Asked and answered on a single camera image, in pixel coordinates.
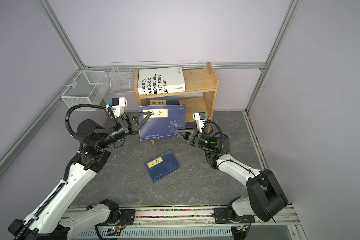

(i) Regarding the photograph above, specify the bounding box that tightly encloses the blue book with yellow label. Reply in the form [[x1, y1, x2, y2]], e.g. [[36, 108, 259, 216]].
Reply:
[[139, 105, 187, 141]]

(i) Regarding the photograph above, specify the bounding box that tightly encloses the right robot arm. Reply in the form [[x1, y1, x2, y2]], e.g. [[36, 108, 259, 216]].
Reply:
[[176, 121, 289, 223]]

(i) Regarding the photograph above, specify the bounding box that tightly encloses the wooden two-tier shelf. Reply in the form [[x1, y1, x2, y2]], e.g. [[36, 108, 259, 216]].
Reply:
[[133, 61, 220, 146]]

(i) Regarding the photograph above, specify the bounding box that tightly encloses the white mesh basket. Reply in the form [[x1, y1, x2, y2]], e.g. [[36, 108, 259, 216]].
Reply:
[[61, 70, 110, 108]]

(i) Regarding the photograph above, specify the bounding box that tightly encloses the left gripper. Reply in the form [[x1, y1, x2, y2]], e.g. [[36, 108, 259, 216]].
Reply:
[[97, 112, 152, 150]]

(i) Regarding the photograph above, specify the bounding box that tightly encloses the white book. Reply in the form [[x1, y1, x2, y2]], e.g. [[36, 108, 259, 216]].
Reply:
[[137, 67, 186, 96]]

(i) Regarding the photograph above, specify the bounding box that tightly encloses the aluminium front rail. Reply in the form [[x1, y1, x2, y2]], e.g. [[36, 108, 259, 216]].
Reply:
[[41, 203, 307, 240]]

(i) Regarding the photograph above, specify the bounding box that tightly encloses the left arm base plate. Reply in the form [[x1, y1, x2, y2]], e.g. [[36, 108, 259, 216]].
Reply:
[[98, 209, 136, 226]]

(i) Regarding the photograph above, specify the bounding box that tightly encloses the white wire rack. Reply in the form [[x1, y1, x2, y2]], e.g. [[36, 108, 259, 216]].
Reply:
[[109, 61, 202, 93]]

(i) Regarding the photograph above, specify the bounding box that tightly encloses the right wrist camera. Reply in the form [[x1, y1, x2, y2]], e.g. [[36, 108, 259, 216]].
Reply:
[[193, 112, 209, 132]]

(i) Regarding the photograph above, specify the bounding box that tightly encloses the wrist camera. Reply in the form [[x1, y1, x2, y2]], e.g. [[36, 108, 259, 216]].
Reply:
[[193, 112, 209, 132], [106, 97, 128, 118]]

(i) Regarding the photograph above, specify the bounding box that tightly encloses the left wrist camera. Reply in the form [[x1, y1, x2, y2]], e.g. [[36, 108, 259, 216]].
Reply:
[[106, 97, 128, 118]]

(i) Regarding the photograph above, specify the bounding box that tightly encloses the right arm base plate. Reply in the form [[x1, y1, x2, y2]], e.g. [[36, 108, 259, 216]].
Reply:
[[212, 208, 255, 224]]

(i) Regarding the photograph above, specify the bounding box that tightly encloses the blue book with barcode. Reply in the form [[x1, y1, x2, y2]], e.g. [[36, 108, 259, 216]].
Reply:
[[148, 98, 180, 106]]

